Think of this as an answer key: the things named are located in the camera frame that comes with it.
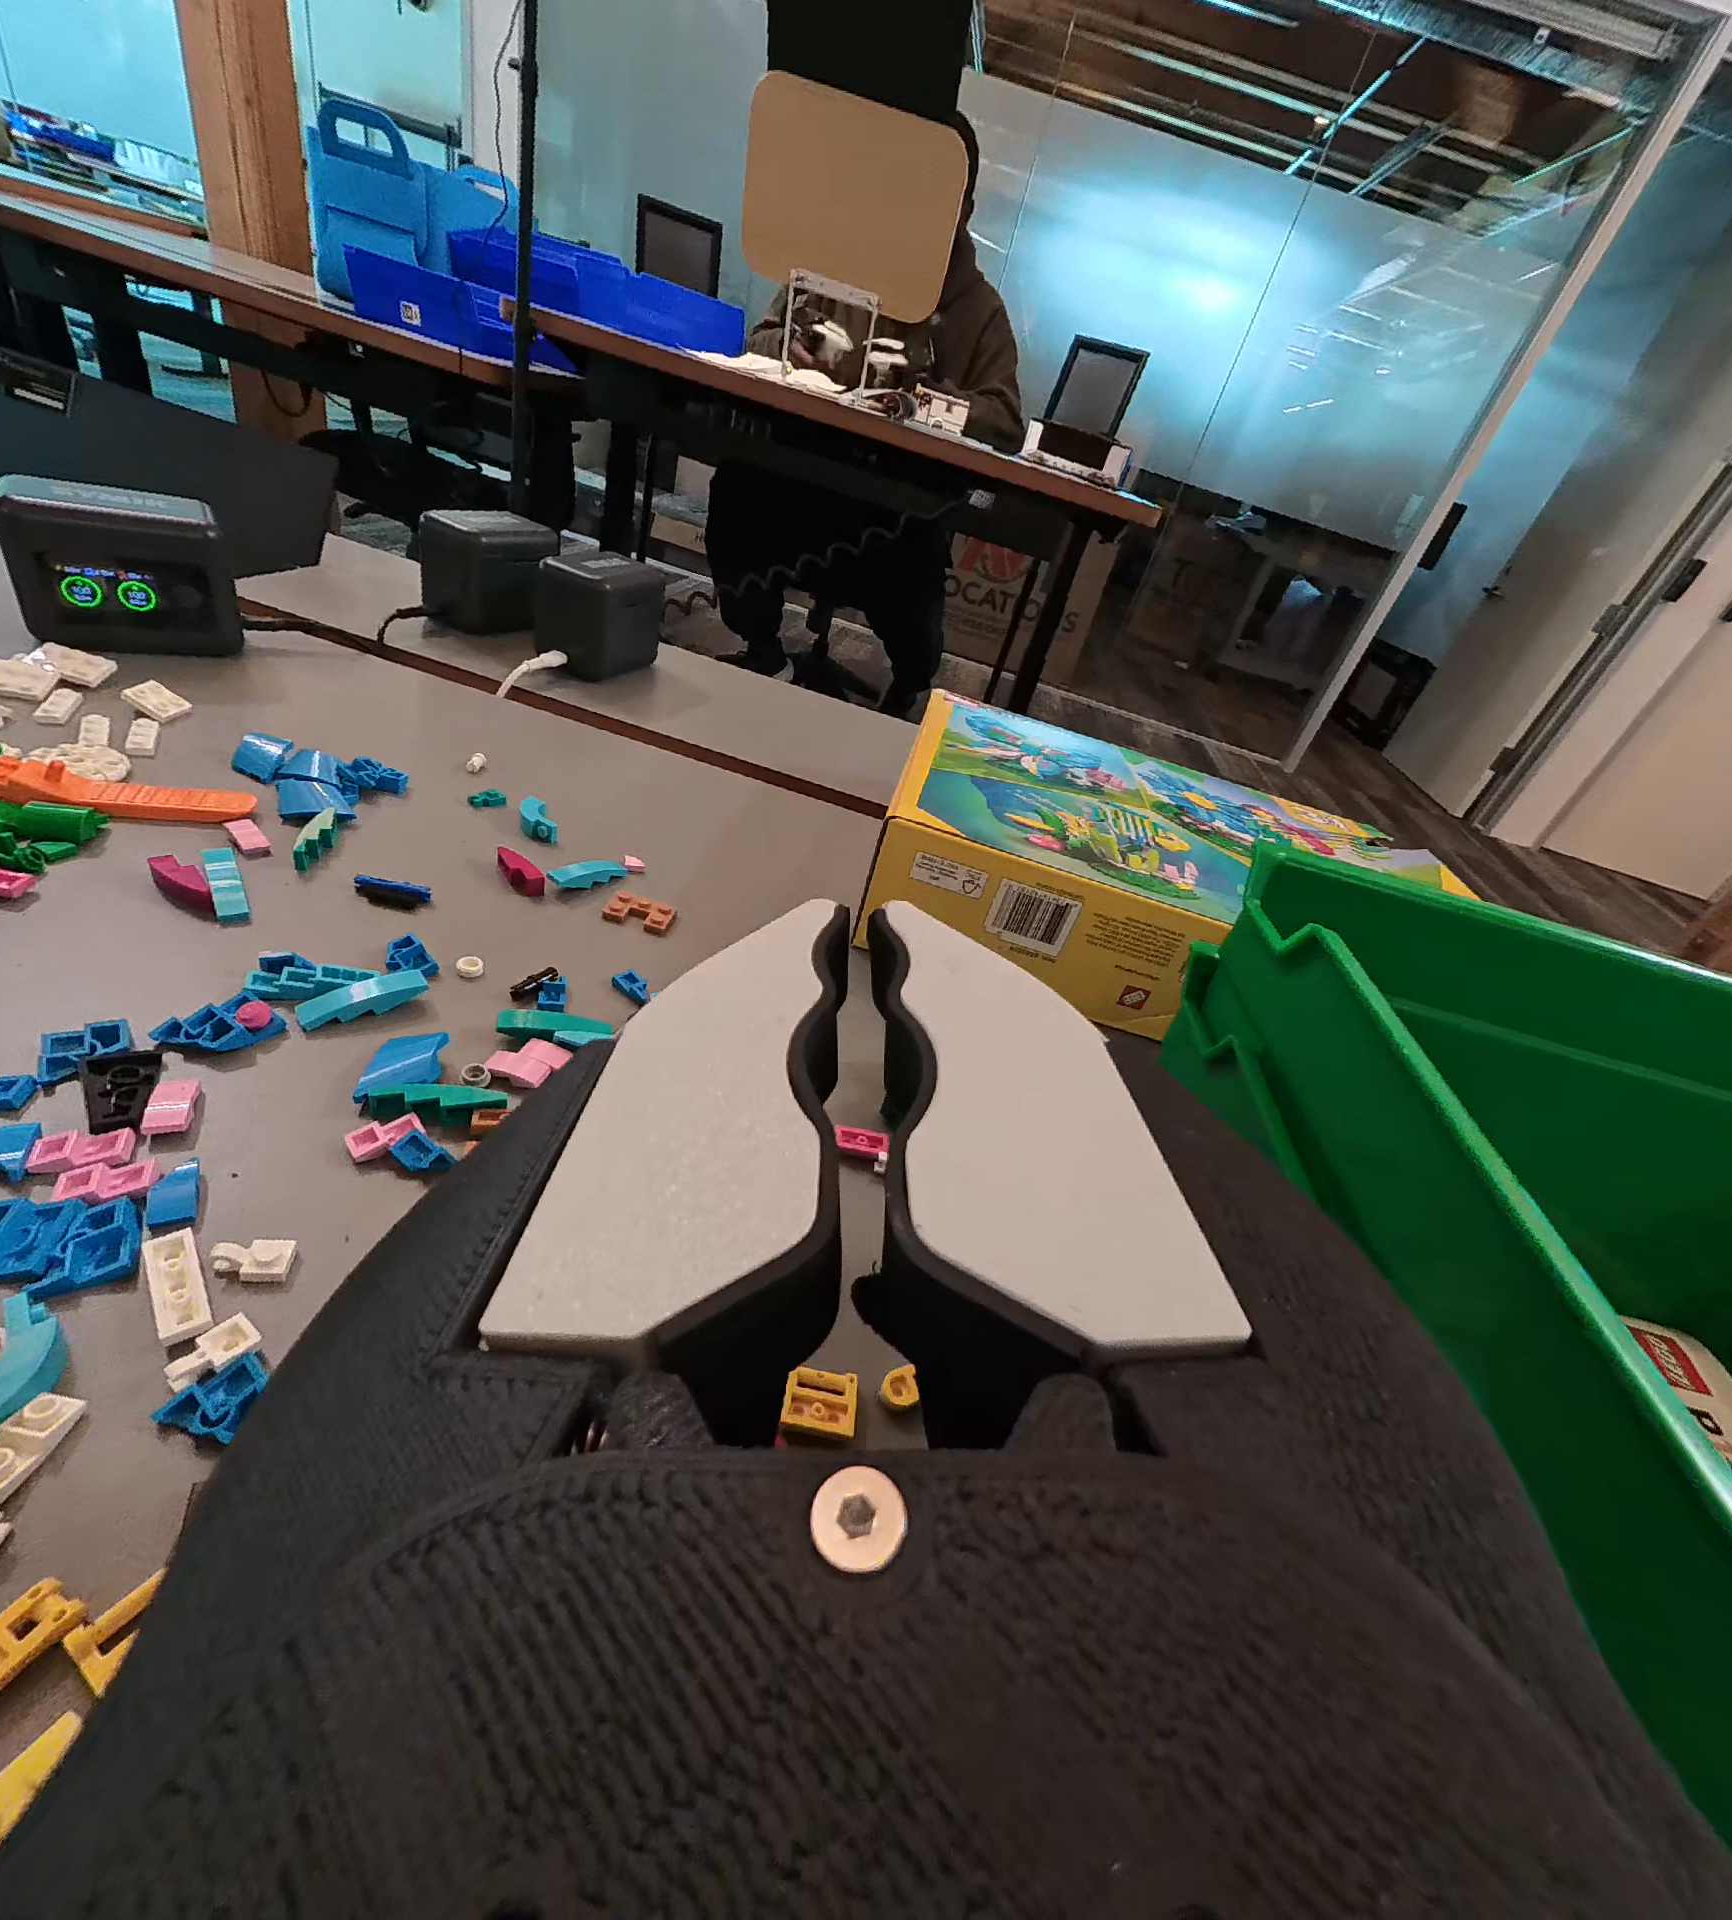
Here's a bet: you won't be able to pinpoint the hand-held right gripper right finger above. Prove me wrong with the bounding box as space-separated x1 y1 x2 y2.
849 900 1255 1450

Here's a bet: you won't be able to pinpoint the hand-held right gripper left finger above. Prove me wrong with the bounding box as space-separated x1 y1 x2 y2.
476 896 854 1450

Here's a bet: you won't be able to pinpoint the grey desk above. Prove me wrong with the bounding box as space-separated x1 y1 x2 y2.
0 501 957 1920

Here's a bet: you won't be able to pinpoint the yellow toy brick box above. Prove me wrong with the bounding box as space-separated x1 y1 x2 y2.
849 690 1475 1040

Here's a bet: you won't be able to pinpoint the scattered teal toy bricks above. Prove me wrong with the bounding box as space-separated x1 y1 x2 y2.
0 791 632 1463

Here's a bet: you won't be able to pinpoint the green plastic bin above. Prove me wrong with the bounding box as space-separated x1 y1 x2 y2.
1160 839 1732 1920

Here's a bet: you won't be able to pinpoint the black toy brick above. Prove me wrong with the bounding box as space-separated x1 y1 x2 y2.
79 1047 166 1136

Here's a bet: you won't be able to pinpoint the cardboard box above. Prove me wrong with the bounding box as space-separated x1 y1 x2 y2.
938 523 1126 710

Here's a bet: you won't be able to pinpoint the scattered pink toy bricks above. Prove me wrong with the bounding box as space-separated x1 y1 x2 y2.
0 815 895 1493

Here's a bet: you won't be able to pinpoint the scattered blue toy bricks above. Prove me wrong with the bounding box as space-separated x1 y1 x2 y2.
0 729 653 1450

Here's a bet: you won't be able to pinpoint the orange brick separator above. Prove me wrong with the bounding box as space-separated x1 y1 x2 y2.
0 752 261 825

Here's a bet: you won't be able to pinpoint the pile of white toy bricks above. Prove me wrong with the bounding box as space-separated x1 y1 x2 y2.
0 640 195 785

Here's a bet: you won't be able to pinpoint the black power station with display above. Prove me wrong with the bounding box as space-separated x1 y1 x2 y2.
0 474 247 658

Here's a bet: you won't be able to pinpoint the blue plastic bins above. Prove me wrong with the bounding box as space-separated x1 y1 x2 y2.
338 224 748 372

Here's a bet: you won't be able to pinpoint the long wooden table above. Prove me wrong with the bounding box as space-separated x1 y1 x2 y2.
0 141 1166 715

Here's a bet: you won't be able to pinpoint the black pole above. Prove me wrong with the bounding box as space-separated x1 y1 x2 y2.
506 0 547 520

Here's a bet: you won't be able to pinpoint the black device with cable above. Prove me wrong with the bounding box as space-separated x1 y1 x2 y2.
531 549 668 683

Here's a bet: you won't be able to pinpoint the black coiled cable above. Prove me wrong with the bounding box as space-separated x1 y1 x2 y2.
716 506 962 605

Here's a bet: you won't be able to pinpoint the black power cable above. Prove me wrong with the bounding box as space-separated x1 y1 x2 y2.
238 598 428 649

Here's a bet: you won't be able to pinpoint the black picture frame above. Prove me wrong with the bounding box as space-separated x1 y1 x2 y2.
633 192 727 300
1039 336 1153 439

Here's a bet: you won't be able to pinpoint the blue tote with handle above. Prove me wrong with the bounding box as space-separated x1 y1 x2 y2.
307 96 525 309

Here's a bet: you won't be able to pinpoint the wooden post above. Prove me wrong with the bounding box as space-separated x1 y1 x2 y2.
171 0 331 439

